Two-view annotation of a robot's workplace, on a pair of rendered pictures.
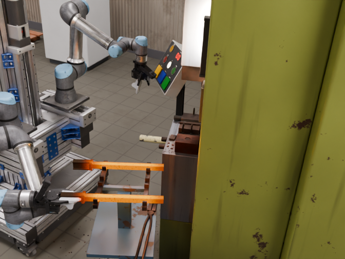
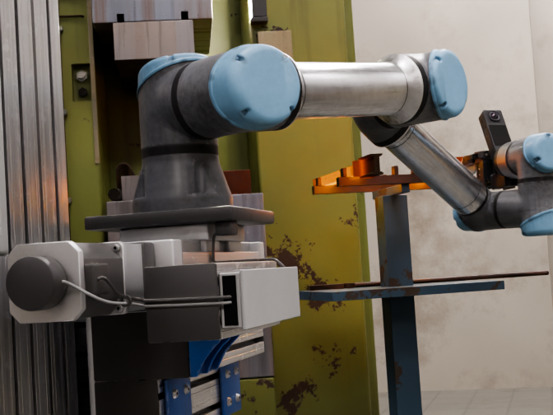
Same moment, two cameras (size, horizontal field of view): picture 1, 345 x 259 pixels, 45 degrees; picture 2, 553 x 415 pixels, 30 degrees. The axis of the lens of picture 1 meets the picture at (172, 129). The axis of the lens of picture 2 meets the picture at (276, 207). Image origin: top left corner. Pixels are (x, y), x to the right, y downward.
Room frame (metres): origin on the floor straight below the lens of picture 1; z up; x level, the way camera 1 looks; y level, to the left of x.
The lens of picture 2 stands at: (2.32, 2.50, 0.73)
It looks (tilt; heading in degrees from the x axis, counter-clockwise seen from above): 3 degrees up; 257
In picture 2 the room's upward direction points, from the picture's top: 4 degrees counter-clockwise
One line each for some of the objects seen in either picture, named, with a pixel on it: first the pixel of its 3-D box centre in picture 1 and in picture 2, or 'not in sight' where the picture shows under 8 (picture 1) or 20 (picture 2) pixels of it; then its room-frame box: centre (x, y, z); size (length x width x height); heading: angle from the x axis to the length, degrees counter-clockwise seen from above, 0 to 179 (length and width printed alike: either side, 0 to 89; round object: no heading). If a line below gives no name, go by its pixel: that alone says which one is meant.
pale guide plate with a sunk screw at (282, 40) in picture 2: (203, 101); (276, 63); (1.71, -0.13, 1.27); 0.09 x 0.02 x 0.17; 172
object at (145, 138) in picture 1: (172, 141); not in sight; (2.39, 0.00, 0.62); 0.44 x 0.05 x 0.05; 82
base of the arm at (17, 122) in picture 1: (8, 122); (181, 181); (2.12, 0.96, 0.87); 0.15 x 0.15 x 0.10
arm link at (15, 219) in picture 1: (17, 214); (532, 207); (1.41, 0.67, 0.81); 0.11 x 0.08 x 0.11; 121
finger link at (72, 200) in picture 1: (70, 203); not in sight; (1.39, 0.42, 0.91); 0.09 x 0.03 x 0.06; 89
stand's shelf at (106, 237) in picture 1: (125, 225); (397, 290); (1.53, 0.21, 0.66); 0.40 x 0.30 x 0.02; 1
